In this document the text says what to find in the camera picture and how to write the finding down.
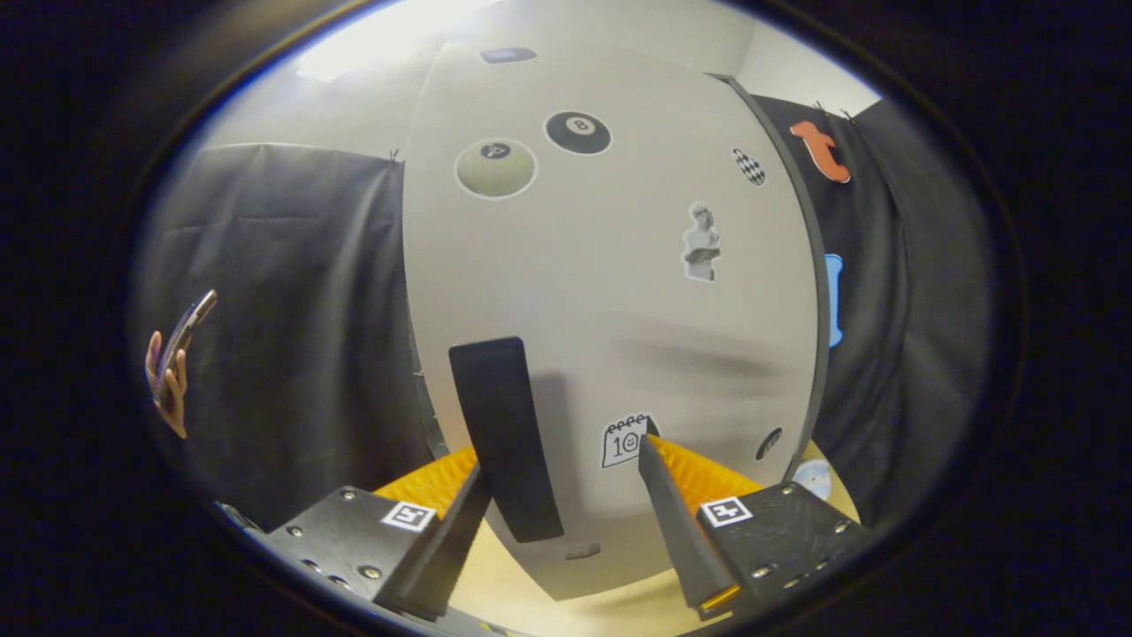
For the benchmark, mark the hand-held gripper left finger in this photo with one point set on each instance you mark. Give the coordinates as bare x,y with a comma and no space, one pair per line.
442,566

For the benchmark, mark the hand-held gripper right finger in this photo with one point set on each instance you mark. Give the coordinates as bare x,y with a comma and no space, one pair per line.
685,540

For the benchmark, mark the smartphone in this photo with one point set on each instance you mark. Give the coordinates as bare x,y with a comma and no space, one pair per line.
190,323

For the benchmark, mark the pale blue round object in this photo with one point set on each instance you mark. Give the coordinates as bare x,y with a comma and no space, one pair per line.
814,482

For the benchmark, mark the grey cabinet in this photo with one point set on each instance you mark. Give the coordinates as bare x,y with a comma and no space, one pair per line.
822,354

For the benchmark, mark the black backdrop cloth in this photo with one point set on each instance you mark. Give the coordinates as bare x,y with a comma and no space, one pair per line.
292,310

